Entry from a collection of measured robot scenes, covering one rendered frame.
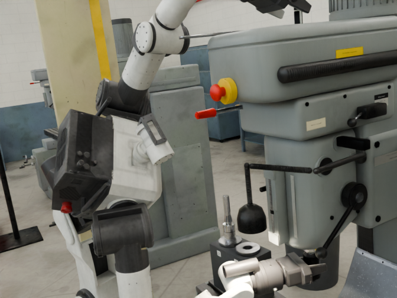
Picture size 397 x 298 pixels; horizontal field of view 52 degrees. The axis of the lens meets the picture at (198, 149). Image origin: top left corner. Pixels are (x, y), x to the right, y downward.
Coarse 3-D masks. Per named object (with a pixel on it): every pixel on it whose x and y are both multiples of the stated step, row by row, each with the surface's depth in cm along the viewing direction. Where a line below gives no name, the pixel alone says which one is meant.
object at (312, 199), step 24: (264, 144) 112; (288, 144) 102; (312, 144) 99; (336, 144) 101; (312, 168) 100; (336, 168) 103; (288, 192) 106; (312, 192) 101; (336, 192) 104; (288, 216) 108; (312, 216) 103; (336, 216) 105; (312, 240) 105
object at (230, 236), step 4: (224, 228) 157; (228, 228) 156; (232, 228) 156; (224, 232) 157; (228, 232) 156; (232, 232) 156; (224, 236) 158; (228, 236) 157; (232, 236) 157; (224, 240) 159; (228, 240) 157; (232, 240) 157
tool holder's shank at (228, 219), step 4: (224, 196) 155; (228, 196) 155; (224, 200) 155; (228, 200) 155; (224, 204) 155; (228, 204) 155; (224, 208) 156; (228, 208) 155; (224, 212) 156; (228, 212) 156; (224, 216) 157; (228, 216) 156; (224, 220) 157; (228, 220) 156; (228, 224) 157
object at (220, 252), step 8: (240, 240) 158; (216, 248) 158; (224, 248) 155; (232, 248) 155; (240, 248) 151; (248, 248) 153; (256, 248) 150; (264, 248) 152; (216, 256) 159; (224, 256) 154; (232, 256) 150; (240, 256) 148; (248, 256) 147; (256, 256) 147; (264, 256) 148; (216, 264) 160; (216, 272) 161; (216, 280) 163; (256, 296) 148; (264, 296) 151
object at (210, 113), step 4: (212, 108) 105; (224, 108) 107; (228, 108) 108; (232, 108) 108; (236, 108) 109; (240, 108) 109; (196, 112) 104; (200, 112) 103; (204, 112) 104; (208, 112) 104; (212, 112) 105; (216, 112) 106; (220, 112) 107; (196, 116) 104; (200, 116) 103; (204, 116) 104; (208, 116) 105; (212, 116) 105
